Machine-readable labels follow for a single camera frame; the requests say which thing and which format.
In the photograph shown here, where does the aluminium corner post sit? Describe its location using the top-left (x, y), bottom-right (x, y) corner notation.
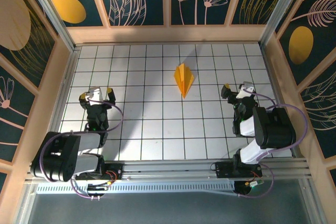
top-left (22, 0), bottom-right (79, 51)
top-left (258, 0), bottom-right (305, 49)

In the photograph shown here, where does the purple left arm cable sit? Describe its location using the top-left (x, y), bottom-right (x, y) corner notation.
top-left (38, 99), bottom-right (124, 200)

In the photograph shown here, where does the yellow paper sheet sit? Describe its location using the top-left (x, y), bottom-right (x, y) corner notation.
top-left (173, 62), bottom-right (195, 99)

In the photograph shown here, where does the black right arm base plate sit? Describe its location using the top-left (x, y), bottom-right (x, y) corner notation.
top-left (211, 161), bottom-right (263, 180)

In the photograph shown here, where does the aluminium mounting rail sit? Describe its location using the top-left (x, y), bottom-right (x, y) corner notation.
top-left (25, 157), bottom-right (312, 184)

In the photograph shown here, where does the aluminium side rail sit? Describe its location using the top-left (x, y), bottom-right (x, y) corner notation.
top-left (41, 47), bottom-right (81, 162)
top-left (258, 41), bottom-right (301, 161)

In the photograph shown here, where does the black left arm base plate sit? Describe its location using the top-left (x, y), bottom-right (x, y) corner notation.
top-left (75, 163), bottom-right (124, 182)

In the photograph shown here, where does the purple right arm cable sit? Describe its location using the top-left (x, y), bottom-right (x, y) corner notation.
top-left (243, 89), bottom-right (308, 198)

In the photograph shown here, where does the slotted grey cable duct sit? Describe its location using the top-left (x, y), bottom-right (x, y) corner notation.
top-left (36, 182), bottom-right (238, 195)

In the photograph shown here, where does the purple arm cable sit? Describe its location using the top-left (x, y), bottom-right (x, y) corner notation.
top-left (38, 99), bottom-right (124, 200)
top-left (243, 89), bottom-right (308, 198)

